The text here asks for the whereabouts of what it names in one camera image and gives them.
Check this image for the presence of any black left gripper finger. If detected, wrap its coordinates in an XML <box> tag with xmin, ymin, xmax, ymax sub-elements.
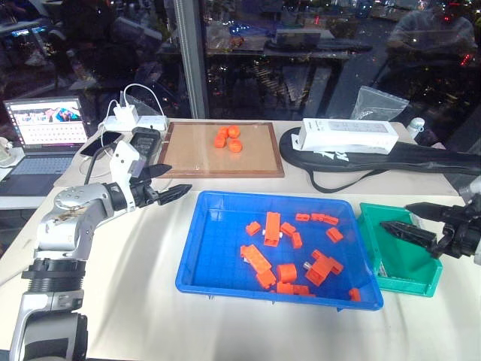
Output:
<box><xmin>157</xmin><ymin>184</ymin><xmax>193</xmax><ymax>206</ymax></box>
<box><xmin>141</xmin><ymin>163</ymin><xmax>173</xmax><ymax>181</ymax></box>

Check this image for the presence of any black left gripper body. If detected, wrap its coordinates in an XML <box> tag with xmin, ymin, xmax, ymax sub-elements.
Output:
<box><xmin>131</xmin><ymin>179</ymin><xmax>164</xmax><ymax>209</ymax></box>

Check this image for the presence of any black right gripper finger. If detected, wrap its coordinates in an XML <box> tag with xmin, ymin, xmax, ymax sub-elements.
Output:
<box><xmin>404</xmin><ymin>202</ymin><xmax>455</xmax><ymax>223</ymax></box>
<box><xmin>380</xmin><ymin>220</ymin><xmax>439</xmax><ymax>252</ymax></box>

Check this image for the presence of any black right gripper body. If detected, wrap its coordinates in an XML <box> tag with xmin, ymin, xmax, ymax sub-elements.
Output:
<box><xmin>435</xmin><ymin>205</ymin><xmax>481</xmax><ymax>260</ymax></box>

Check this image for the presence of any green plastic bin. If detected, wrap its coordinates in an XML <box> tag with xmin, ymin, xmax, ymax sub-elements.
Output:
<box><xmin>358</xmin><ymin>202</ymin><xmax>444</xmax><ymax>299</ymax></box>

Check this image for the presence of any long white box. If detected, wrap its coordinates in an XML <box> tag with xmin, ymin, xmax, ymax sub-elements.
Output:
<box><xmin>298</xmin><ymin>117</ymin><xmax>400</xmax><ymax>155</ymax></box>

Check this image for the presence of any black power adapter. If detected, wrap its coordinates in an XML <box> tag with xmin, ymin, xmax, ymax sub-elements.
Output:
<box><xmin>129</xmin><ymin>126</ymin><xmax>165</xmax><ymax>159</ymax></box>

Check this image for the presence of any wooden framed brown board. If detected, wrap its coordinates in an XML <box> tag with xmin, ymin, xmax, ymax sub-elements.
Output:
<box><xmin>154</xmin><ymin>120</ymin><xmax>286</xmax><ymax>179</ymax></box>

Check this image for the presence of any white power strip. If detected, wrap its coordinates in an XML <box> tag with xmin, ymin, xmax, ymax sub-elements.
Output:
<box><xmin>98</xmin><ymin>114</ymin><xmax>168</xmax><ymax>133</ymax></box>

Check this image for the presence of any black smartphone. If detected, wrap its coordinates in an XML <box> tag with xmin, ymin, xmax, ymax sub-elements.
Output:
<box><xmin>80</xmin><ymin>131</ymin><xmax>123</xmax><ymax>157</ymax></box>

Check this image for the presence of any white charger plug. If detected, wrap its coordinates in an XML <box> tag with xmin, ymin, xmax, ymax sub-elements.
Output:
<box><xmin>112</xmin><ymin>105</ymin><xmax>138</xmax><ymax>126</ymax></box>

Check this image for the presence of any white bottle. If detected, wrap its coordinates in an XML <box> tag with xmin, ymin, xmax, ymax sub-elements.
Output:
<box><xmin>407</xmin><ymin>117</ymin><xmax>426</xmax><ymax>141</ymax></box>

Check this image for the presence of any blue plastic tray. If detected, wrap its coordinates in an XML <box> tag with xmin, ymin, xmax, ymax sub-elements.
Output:
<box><xmin>175</xmin><ymin>190</ymin><xmax>385</xmax><ymax>311</ymax></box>

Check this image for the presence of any orange plastic bracket part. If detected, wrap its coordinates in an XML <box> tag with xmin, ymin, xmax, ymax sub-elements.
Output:
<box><xmin>304</xmin><ymin>249</ymin><xmax>345</xmax><ymax>288</ymax></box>

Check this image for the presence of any long orange block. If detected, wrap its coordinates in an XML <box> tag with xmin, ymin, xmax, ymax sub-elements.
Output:
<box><xmin>263</xmin><ymin>211</ymin><xmax>283</xmax><ymax>247</ymax></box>
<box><xmin>240</xmin><ymin>244</ymin><xmax>273</xmax><ymax>273</ymax></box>

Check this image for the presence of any white table cloth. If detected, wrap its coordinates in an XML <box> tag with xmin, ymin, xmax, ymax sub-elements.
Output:
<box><xmin>0</xmin><ymin>186</ymin><xmax>481</xmax><ymax>361</ymax></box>

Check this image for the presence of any open laptop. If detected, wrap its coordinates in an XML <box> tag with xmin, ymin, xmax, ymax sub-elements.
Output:
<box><xmin>0</xmin><ymin>96</ymin><xmax>90</xmax><ymax>210</ymax></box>

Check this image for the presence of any clear plastic zip bag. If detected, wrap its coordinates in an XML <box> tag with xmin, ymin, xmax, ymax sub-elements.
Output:
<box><xmin>350</xmin><ymin>85</ymin><xmax>409</xmax><ymax>123</ymax></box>

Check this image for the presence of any grey window mullion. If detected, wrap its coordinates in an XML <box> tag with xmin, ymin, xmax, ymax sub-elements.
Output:
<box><xmin>175</xmin><ymin>0</ymin><xmax>210</xmax><ymax>122</ymax></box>

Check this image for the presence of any orange plastic cylinder part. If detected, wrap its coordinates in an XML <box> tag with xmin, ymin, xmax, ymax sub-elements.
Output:
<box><xmin>277</xmin><ymin>263</ymin><xmax>298</xmax><ymax>284</ymax></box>

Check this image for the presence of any small white object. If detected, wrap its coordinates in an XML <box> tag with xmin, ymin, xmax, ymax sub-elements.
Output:
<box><xmin>0</xmin><ymin>136</ymin><xmax>17</xmax><ymax>168</ymax></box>

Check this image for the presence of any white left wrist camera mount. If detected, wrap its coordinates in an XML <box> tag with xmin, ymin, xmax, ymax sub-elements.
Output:
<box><xmin>109</xmin><ymin>140</ymin><xmax>148</xmax><ymax>212</ymax></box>

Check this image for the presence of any black bag with strap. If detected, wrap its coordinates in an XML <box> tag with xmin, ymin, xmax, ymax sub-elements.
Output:
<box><xmin>279</xmin><ymin>126</ymin><xmax>481</xmax><ymax>193</ymax></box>

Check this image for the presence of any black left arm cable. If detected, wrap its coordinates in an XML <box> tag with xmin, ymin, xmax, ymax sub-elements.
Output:
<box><xmin>83</xmin><ymin>144</ymin><xmax>116</xmax><ymax>186</ymax></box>

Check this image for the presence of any white charging cable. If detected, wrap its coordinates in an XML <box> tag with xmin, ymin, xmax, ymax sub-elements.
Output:
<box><xmin>106</xmin><ymin>83</ymin><xmax>167</xmax><ymax>122</ymax></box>

